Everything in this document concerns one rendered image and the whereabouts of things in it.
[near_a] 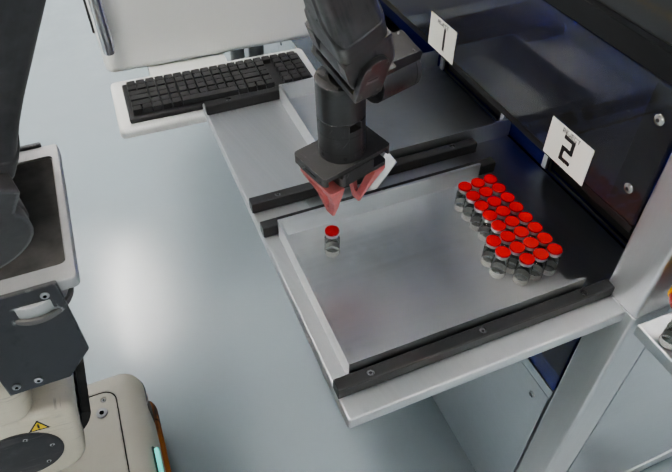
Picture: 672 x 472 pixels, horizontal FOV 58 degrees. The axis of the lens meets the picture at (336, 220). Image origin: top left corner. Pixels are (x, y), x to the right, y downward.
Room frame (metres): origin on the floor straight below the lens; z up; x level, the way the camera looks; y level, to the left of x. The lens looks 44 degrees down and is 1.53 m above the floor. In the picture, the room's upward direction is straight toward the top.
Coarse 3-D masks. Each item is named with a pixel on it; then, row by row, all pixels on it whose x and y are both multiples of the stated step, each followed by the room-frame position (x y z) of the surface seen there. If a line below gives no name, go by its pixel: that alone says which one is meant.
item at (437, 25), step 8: (432, 16) 1.00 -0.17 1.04; (432, 24) 1.00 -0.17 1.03; (440, 24) 0.98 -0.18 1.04; (432, 32) 1.00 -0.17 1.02; (440, 32) 0.97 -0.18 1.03; (448, 32) 0.95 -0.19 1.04; (456, 32) 0.93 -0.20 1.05; (432, 40) 0.99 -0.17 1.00; (440, 40) 0.97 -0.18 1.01; (448, 40) 0.95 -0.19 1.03; (440, 48) 0.97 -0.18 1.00; (448, 48) 0.94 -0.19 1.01; (448, 56) 0.94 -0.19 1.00
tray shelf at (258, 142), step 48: (240, 144) 0.85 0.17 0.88; (288, 144) 0.85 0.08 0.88; (480, 144) 0.85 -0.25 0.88; (240, 192) 0.74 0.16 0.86; (528, 192) 0.73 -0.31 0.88; (576, 240) 0.62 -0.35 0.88; (288, 288) 0.53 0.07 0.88; (528, 336) 0.45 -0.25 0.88; (576, 336) 0.46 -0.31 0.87; (384, 384) 0.38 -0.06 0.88; (432, 384) 0.38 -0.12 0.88
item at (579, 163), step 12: (552, 120) 0.69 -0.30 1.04; (552, 132) 0.69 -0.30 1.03; (564, 132) 0.67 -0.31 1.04; (552, 144) 0.68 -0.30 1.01; (564, 144) 0.66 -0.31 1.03; (576, 144) 0.64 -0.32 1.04; (552, 156) 0.67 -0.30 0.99; (564, 156) 0.65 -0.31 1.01; (576, 156) 0.64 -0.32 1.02; (588, 156) 0.62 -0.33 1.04; (564, 168) 0.65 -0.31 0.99; (576, 168) 0.63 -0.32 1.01; (576, 180) 0.62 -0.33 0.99
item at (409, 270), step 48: (384, 192) 0.69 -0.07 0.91; (432, 192) 0.72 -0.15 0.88; (288, 240) 0.59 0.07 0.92; (384, 240) 0.62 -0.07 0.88; (432, 240) 0.62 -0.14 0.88; (480, 240) 0.62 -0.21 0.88; (336, 288) 0.53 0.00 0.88; (384, 288) 0.53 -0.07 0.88; (432, 288) 0.53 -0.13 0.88; (480, 288) 0.53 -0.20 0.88; (528, 288) 0.53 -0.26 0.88; (576, 288) 0.51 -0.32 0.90; (336, 336) 0.43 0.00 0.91; (384, 336) 0.45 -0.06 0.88; (432, 336) 0.43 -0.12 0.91
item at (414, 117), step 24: (432, 72) 1.09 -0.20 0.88; (288, 96) 0.95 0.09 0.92; (312, 96) 1.00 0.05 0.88; (408, 96) 1.00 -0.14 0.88; (432, 96) 1.00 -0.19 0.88; (456, 96) 1.00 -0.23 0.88; (312, 120) 0.92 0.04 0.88; (384, 120) 0.92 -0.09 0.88; (408, 120) 0.92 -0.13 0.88; (432, 120) 0.92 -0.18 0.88; (456, 120) 0.92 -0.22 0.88; (480, 120) 0.92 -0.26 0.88; (504, 120) 0.87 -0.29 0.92; (408, 144) 0.85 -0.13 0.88; (432, 144) 0.82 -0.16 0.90
